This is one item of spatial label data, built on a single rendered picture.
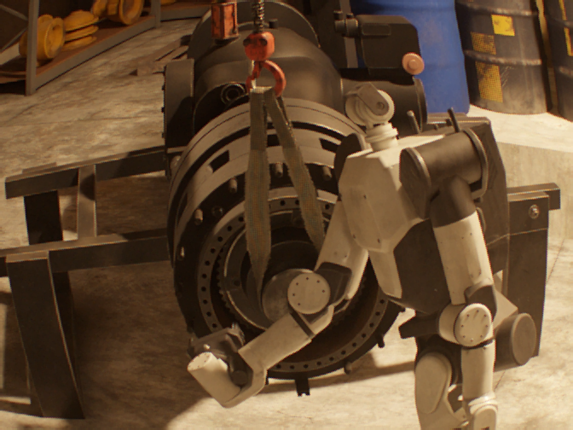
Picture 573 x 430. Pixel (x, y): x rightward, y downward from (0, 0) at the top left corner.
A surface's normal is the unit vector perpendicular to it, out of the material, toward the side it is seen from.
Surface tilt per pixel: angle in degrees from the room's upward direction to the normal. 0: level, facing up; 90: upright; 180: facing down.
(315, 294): 58
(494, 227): 74
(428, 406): 90
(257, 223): 94
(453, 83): 90
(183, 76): 34
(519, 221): 90
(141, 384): 0
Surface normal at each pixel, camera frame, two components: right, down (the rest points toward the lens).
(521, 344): 0.69, -0.15
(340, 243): -0.12, -0.21
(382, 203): -0.53, 0.18
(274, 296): 0.07, 0.32
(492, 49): -0.37, 0.33
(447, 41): 0.69, 0.19
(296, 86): -0.04, -0.69
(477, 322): 0.22, 0.04
